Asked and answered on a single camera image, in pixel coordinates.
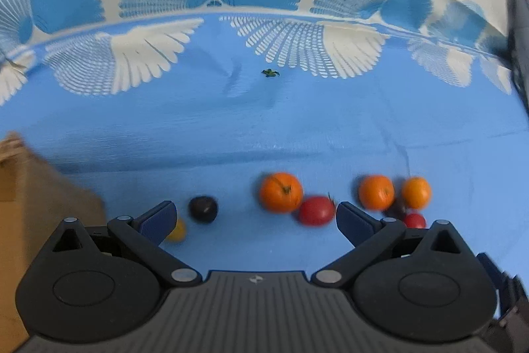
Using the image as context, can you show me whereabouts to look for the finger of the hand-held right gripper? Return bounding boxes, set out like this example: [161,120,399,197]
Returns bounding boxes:
[476,252,512,289]

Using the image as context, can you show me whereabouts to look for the dark purple plum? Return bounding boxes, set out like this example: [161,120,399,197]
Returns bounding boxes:
[384,199,409,220]
[188,196,219,224]

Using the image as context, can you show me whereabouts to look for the small yellow fruit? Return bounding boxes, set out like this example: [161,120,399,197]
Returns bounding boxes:
[166,218,187,242]

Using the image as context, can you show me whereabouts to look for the small red tomato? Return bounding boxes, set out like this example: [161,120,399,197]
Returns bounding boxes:
[403,213,427,229]

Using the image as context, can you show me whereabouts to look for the large red tomato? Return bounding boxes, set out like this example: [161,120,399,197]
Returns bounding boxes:
[298,195,336,227]

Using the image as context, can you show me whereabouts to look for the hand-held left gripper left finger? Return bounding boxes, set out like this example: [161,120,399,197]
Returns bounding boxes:
[52,201,203,288]

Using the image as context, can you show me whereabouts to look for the brown cardboard box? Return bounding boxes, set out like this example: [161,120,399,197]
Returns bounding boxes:
[0,132,106,353]

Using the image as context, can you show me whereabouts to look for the large orange with stem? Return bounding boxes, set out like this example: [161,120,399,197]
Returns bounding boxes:
[260,172,304,213]

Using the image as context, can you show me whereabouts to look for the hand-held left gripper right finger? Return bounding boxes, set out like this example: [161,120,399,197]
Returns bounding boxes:
[310,202,464,288]

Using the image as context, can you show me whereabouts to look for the blue white printed cloth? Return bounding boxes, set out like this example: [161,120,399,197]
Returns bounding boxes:
[0,0,529,337]

